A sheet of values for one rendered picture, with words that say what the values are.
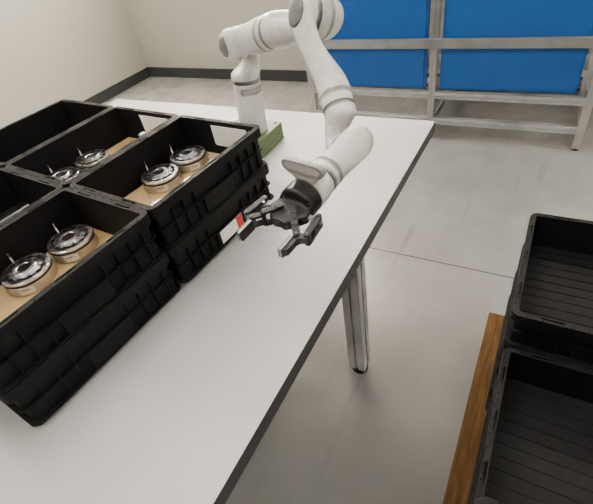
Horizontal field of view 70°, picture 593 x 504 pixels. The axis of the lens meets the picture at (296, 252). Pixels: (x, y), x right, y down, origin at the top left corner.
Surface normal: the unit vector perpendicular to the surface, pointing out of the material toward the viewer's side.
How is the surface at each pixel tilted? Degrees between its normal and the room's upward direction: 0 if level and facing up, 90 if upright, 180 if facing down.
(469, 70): 90
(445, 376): 0
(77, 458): 0
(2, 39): 90
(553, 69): 90
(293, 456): 0
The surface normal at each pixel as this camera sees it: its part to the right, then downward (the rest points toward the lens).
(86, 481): -0.15, -0.75
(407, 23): -0.46, 0.63
